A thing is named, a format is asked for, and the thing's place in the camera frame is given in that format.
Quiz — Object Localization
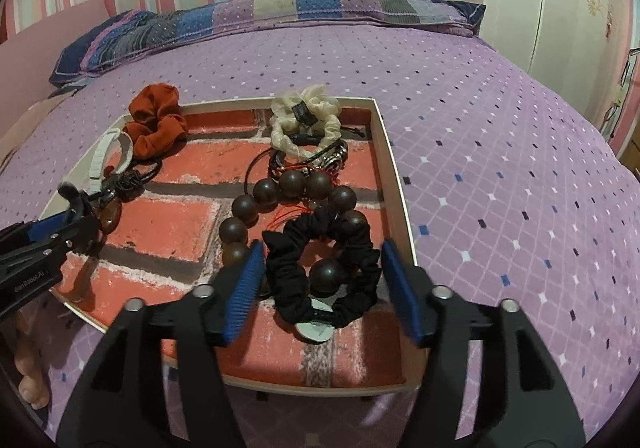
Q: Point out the brown oval pendant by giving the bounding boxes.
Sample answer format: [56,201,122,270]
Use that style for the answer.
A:
[99,201,123,234]

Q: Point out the cream scrunchie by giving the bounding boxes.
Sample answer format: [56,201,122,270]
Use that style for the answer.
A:
[269,84,343,161]

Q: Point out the pink headboard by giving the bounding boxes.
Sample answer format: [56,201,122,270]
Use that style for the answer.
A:
[0,0,108,99]

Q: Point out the black cord bracelet red beads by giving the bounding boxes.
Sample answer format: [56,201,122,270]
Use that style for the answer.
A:
[102,158,163,201]

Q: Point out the dark wooden bead bracelet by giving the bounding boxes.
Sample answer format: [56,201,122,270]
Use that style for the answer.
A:
[218,169,371,301]

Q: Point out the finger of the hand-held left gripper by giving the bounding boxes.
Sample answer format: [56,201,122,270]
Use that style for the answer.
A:
[0,183,98,245]
[45,213,101,275]

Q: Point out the pale round disc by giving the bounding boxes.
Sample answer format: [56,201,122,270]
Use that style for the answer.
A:
[295,297,337,344]

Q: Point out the orange scrunchie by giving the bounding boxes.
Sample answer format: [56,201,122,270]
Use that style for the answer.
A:
[122,83,190,161]

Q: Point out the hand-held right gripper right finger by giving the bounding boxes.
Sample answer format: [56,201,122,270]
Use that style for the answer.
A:
[381,238,586,448]

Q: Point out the white wardrobe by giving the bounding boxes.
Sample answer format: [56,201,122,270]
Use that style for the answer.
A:
[477,0,640,129]

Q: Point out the black scrunchie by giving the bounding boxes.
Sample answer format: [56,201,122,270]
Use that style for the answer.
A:
[262,215,383,329]

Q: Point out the purple dotted bedspread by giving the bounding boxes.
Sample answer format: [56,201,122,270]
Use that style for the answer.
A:
[0,23,640,448]

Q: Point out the person's left hand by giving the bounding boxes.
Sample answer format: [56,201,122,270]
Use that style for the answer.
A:
[12,301,51,411]

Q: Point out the red knot charm with beads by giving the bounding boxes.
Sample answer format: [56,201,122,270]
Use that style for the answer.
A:
[267,203,321,235]

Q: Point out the white bangle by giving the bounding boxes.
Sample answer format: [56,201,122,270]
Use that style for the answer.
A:
[82,128,135,194]

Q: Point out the black leather bracelet metal charm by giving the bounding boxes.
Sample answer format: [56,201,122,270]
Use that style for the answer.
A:
[246,127,365,191]

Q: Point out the white tray with brick lining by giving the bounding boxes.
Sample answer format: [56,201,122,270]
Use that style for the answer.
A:
[42,97,418,396]

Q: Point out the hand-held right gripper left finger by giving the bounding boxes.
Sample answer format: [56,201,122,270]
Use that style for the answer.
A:
[56,241,266,448]

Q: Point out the striped patchwork pillow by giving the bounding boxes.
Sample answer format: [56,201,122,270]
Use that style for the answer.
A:
[165,0,487,39]
[49,9,201,89]

